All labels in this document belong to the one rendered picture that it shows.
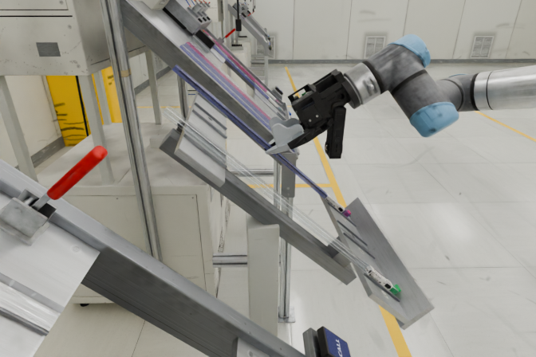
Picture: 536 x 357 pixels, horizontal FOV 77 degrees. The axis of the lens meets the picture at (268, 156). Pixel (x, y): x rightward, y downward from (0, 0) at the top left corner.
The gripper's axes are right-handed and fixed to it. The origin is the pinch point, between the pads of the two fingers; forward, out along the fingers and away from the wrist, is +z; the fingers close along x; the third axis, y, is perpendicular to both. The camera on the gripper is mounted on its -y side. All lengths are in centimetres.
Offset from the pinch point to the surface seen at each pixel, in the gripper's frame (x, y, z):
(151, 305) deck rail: 37.1, 8.1, 15.6
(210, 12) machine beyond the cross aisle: -398, 33, 15
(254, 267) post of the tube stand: 14.0, -13.0, 14.1
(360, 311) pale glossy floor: -34, -100, 12
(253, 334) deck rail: 37.9, -1.9, 9.0
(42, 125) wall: -222, 34, 177
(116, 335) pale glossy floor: -33, -47, 97
